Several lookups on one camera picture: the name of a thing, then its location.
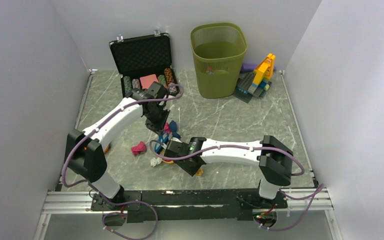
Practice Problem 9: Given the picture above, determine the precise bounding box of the blue hand brush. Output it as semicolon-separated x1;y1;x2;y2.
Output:
153;132;170;154

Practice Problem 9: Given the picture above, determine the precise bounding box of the orange slotted scoop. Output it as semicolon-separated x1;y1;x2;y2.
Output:
162;158;206;177

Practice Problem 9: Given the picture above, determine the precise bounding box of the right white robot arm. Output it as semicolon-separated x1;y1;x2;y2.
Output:
164;135;293;208

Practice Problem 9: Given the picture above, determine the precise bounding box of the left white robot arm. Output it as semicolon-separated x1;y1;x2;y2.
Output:
61;82;172;210

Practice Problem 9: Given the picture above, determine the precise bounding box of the pink paper scrap left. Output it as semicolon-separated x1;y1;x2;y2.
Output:
163;122;171;134

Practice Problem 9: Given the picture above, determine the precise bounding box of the navy paper scrap upper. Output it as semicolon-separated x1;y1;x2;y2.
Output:
168;120;181;140

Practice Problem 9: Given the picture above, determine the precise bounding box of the white paper scrap left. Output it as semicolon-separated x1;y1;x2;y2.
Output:
150;157;162;168

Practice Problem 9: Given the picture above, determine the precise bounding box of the pink paper scrap lone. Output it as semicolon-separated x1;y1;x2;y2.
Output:
130;141;147;156

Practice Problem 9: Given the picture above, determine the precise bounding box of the black poker chip case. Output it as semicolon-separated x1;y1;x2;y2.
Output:
108;30;178;97

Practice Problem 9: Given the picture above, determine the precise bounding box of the orange toy with blocks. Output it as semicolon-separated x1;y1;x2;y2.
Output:
81;141;111;155

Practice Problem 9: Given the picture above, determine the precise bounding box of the green mesh waste basket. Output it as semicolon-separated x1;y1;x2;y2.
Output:
190;22;247;99

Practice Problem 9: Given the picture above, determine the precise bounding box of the toy brick construction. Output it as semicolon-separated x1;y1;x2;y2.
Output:
232;53;276;103

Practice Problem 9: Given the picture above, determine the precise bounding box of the purple cylinder toy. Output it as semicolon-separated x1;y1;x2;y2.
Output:
240;63;257;73

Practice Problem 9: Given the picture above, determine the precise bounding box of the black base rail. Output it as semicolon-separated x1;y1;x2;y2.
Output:
90;188;288;223

